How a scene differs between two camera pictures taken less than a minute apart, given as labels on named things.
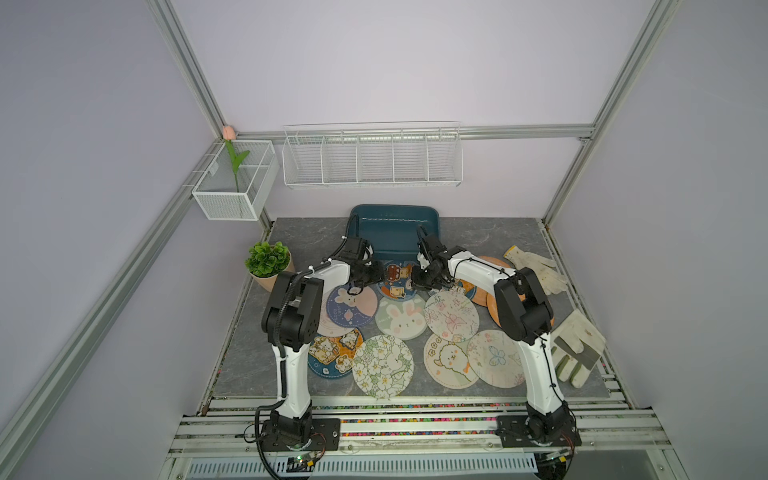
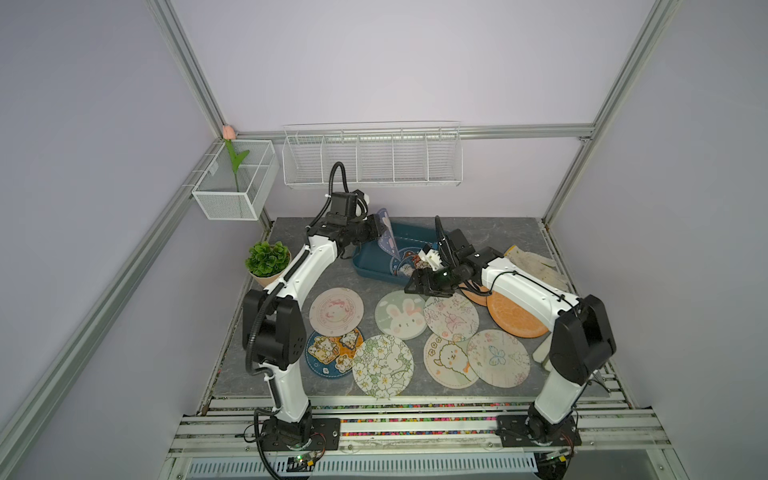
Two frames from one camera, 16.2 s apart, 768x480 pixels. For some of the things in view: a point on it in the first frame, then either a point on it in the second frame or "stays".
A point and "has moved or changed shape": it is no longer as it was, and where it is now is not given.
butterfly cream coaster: [496, 359] stays
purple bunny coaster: [352, 310] -> [387, 239]
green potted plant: [265, 261] stays
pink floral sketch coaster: [451, 316] stays
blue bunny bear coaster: [475, 292] has moved or changed shape
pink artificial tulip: [229, 134] stays
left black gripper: [377, 277] -> [373, 223]
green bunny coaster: [404, 319] stays
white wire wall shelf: [363, 154] stays
